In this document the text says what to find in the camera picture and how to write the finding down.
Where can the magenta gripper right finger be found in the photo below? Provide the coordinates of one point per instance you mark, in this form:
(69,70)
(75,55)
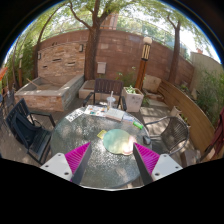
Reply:
(153,166)

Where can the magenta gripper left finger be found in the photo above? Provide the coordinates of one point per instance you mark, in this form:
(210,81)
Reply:
(70,166)

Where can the metal mesh chair right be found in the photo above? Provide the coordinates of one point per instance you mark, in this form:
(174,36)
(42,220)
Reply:
(173,138)

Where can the green marker pen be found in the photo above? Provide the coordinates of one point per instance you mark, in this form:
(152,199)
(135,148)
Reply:
(138,125)

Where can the yellow sticky note pad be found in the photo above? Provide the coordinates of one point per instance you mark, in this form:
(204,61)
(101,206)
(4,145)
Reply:
(101,134)

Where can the patterned paper sheet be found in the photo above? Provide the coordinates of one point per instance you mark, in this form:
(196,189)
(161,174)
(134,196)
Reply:
(75,114)

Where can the black chair left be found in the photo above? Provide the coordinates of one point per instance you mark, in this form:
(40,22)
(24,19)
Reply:
(35,138)

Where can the colourful magazine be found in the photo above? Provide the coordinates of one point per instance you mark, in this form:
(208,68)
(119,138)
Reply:
(96,110)

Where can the curved wooden bench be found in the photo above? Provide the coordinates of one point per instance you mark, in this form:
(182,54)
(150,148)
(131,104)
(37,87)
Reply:
(201,129)

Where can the open book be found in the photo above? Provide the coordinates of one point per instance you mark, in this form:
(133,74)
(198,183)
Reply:
(115,114)

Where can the white square planter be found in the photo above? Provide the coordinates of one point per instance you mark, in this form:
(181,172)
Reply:
(133,98)

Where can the stone raised planter bed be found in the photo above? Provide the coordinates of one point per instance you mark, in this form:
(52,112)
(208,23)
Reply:
(40,94)

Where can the clear plastic cup with straw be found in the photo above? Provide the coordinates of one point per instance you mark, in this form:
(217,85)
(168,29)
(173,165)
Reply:
(110,101)

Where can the dark chair behind table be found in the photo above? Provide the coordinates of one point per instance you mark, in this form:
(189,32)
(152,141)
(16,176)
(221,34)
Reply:
(107,86)

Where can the right tree trunk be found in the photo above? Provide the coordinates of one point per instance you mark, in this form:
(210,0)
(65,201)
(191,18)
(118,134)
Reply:
(176,51)

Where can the central tree trunk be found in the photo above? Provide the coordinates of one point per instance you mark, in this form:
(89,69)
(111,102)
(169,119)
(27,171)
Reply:
(94,32)

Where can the wooden lamp post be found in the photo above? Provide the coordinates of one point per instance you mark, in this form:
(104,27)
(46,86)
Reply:
(143,63)

